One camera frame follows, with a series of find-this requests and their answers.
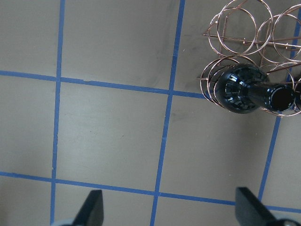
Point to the copper wire wine rack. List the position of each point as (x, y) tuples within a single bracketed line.
[(248, 32)]

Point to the dark wine bottle in rack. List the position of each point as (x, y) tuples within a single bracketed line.
[(244, 88)]

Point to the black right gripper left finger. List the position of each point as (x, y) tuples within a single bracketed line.
[(91, 212)]

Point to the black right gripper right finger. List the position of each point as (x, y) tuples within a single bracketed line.
[(249, 211)]

